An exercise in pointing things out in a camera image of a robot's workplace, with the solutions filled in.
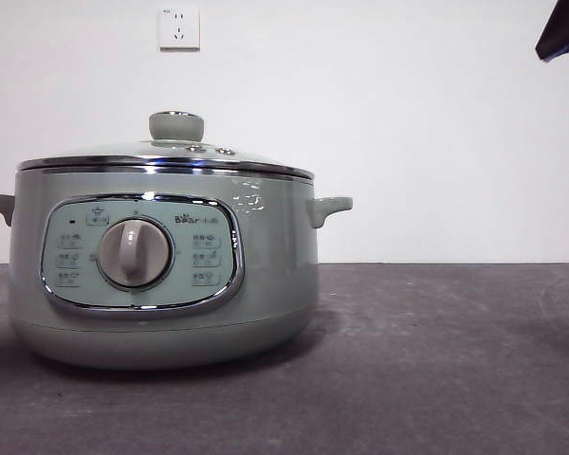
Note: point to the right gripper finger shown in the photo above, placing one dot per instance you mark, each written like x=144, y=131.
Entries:
x=566, y=33

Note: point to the glass lid with green knob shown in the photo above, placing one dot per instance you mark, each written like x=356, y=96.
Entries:
x=176, y=125

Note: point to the green electric cooking pot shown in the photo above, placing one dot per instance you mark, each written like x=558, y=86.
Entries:
x=275, y=275

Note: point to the white wall socket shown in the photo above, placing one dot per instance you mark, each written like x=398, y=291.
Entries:
x=180, y=28

